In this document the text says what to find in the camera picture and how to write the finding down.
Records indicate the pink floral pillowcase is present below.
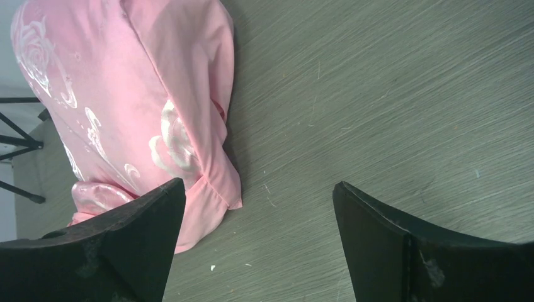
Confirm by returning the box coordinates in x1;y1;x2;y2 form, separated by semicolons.
10;1;242;253

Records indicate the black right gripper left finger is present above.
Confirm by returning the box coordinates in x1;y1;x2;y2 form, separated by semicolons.
1;178;186;301

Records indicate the black camera tripod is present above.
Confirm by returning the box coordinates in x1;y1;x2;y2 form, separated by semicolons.
1;97;46;204

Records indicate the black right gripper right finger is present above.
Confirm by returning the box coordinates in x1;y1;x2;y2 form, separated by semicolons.
332;182;533;301

